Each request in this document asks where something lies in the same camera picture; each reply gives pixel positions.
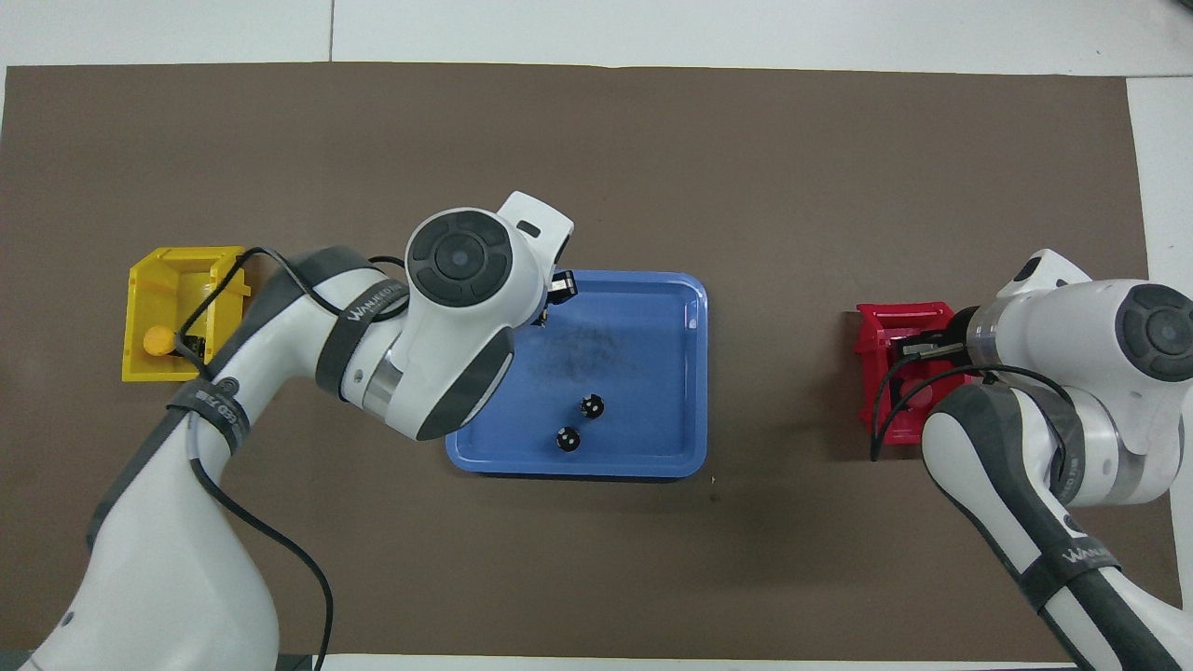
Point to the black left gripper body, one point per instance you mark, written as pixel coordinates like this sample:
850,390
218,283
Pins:
562,287

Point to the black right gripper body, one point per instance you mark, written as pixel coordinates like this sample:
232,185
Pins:
946,347

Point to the red push button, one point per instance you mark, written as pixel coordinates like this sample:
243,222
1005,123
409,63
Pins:
916,396

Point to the yellow push button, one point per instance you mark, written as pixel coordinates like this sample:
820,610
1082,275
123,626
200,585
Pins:
158,340

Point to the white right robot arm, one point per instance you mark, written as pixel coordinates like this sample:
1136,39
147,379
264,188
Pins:
1053,345

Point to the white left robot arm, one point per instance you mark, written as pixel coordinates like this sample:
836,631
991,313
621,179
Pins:
186,559

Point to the red plastic bin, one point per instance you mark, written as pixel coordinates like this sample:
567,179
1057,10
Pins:
876,326

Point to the blue plastic tray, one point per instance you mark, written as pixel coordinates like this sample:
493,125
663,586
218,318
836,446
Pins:
643,373

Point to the black cylindrical capacitor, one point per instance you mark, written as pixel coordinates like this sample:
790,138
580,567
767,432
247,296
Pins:
568,439
591,406

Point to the brown table mat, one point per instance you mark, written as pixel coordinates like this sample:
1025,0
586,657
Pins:
746,168

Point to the yellow plastic bin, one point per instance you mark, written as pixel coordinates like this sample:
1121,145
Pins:
149,280

